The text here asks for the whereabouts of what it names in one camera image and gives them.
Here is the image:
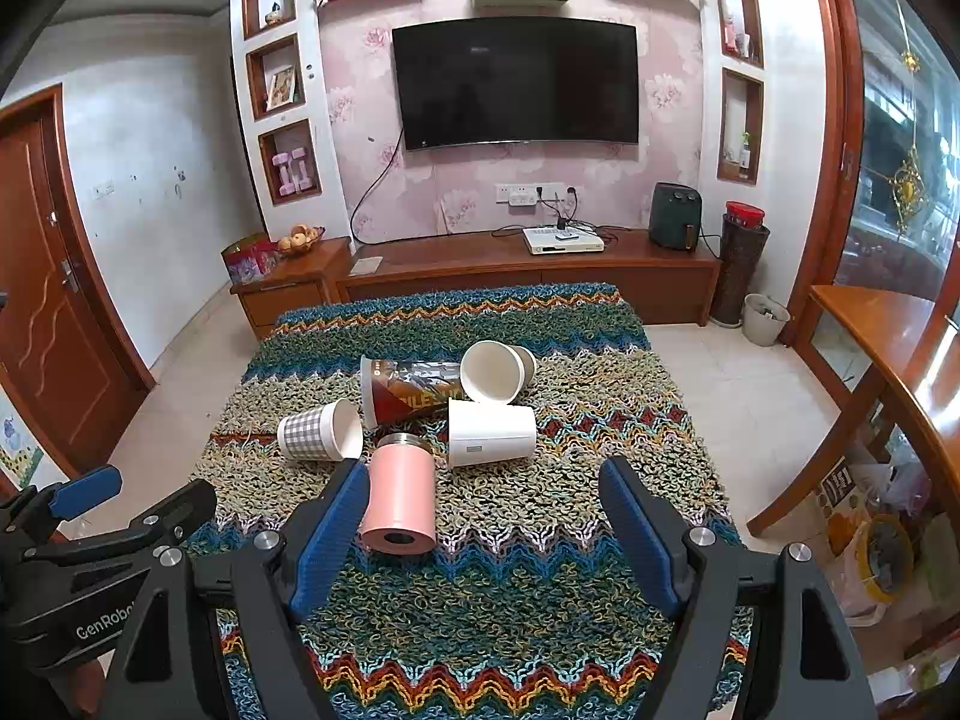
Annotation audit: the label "wooden television cabinet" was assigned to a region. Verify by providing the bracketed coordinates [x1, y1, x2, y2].
[334, 226, 723, 328]

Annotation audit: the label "red gift box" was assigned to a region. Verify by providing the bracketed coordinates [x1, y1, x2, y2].
[220, 233, 283, 287]

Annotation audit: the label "checkered paper cup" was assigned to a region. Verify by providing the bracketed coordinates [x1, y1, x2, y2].
[276, 398, 366, 464]

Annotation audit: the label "black curved television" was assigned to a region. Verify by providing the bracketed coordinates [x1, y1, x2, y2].
[391, 16, 641, 154]

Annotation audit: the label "black television cable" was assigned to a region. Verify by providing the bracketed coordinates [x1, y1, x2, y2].
[348, 127, 410, 245]

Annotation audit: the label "yellow plastic bag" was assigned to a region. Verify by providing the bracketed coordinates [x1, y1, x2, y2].
[823, 508, 917, 628]

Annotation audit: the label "colourful crocheted blanket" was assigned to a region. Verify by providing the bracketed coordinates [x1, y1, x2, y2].
[184, 283, 755, 720]

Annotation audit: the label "basket of fruit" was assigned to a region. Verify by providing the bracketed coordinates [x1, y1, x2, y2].
[277, 223, 326, 257]

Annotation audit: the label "white waste bin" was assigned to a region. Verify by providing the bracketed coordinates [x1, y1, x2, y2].
[742, 292, 792, 348]

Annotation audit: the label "glass door with wooden frame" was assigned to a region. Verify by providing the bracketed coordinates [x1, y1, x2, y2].
[805, 0, 960, 302]

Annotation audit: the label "brown wooden door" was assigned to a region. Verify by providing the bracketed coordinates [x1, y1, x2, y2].
[0, 85, 155, 478]

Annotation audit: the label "dark green air fryer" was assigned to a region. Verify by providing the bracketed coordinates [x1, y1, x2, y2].
[648, 181, 703, 251]

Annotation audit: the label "white set-top box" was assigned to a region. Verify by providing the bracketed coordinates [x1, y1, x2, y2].
[522, 224, 606, 255]

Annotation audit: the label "pink dumbbells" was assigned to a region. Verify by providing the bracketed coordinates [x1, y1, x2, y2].
[271, 149, 313, 197]

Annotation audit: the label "wooden dining table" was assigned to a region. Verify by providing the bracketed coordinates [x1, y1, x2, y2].
[745, 283, 960, 662]

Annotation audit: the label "pink cup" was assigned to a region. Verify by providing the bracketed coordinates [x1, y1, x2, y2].
[358, 431, 438, 558]

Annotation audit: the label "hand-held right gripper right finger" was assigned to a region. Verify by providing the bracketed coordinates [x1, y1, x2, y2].
[598, 456, 880, 720]

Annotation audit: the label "beige paper cup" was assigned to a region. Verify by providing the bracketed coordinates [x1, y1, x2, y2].
[458, 340, 539, 404]

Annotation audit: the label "gold hanging ornament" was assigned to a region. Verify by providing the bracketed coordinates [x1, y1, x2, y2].
[891, 0, 925, 205]

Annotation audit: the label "white cup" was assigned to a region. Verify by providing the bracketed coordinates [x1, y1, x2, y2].
[447, 398, 539, 470]

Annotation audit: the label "tall printed brown cup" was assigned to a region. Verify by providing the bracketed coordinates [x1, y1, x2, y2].
[359, 354, 470, 431]

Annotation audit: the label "cartoon wall poster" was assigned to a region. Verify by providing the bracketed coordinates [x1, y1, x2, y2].
[0, 388, 47, 497]

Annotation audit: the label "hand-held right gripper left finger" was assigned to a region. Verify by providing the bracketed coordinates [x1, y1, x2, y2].
[105, 456, 372, 720]

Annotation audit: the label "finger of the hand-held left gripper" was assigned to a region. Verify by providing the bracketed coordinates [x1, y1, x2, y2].
[21, 477, 218, 592]
[0, 464, 124, 550]

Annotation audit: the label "dark tall cylindrical stand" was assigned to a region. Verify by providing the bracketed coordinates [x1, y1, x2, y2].
[709, 213, 772, 329]

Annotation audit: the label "framed picture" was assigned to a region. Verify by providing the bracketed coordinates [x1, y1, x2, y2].
[265, 63, 302, 108]

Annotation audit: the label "wooden side cabinet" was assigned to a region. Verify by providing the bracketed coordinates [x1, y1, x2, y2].
[229, 235, 354, 341]

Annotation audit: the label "white wall socket strip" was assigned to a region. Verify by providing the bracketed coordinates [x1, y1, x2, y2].
[494, 181, 564, 208]

